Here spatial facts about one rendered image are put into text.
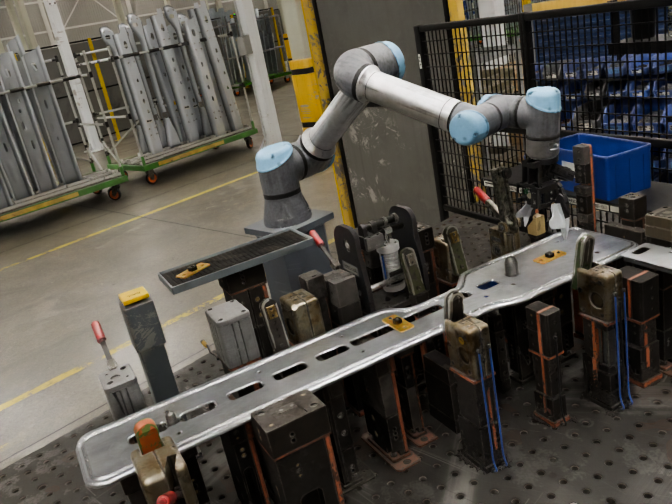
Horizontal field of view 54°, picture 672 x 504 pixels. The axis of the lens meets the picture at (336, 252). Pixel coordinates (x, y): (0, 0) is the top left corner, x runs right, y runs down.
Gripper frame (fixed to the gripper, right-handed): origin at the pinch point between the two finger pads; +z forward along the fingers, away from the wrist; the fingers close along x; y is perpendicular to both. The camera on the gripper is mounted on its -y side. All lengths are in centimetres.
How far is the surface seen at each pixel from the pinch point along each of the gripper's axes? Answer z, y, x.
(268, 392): 9, 80, -3
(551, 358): 17.8, 22.1, 19.7
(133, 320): 2, 94, -40
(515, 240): 7.6, -2.8, -12.5
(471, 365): 9.7, 44.3, 17.6
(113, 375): 6, 103, -27
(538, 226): 4.8, -8.9, -9.9
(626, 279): 7.8, -3.2, 20.3
